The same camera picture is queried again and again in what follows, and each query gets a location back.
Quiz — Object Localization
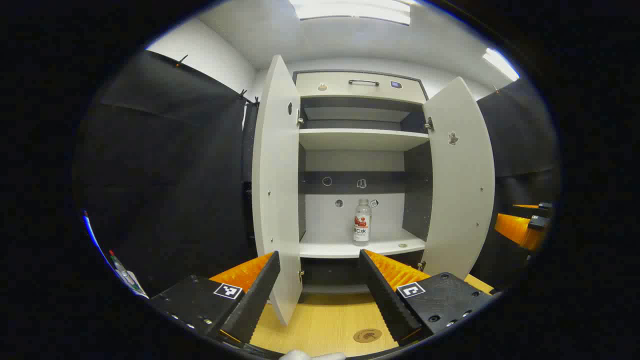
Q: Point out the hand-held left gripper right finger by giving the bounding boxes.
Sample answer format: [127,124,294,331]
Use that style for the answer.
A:
[359,249,496,347]

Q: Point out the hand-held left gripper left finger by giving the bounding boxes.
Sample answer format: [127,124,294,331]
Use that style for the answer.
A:
[150,251,282,346]

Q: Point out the round brown coaster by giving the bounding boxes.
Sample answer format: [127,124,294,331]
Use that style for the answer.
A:
[353,328,383,344]

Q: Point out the light grey cabinet door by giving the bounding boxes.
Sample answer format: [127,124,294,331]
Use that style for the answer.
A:
[251,54,304,327]
[420,76,496,281]

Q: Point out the clear bottle with red label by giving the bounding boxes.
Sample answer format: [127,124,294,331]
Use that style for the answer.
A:
[353,198,372,245]

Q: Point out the small bottle with red cap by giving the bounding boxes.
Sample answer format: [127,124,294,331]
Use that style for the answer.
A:
[108,249,136,288]

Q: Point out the white paper sheets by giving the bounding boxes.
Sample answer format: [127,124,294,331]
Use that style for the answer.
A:
[125,270,149,299]

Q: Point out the small ceiling light panel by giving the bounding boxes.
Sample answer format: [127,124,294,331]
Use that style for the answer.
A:
[482,47,521,82]

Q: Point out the black backdrop cloth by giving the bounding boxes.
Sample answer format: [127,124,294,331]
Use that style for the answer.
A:
[72,49,561,296]

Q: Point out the long ceiling light panel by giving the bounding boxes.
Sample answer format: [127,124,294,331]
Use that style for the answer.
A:
[289,0,412,26]

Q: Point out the grey cabinet with dark frame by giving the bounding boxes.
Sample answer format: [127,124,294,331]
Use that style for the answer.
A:
[292,70,433,296]

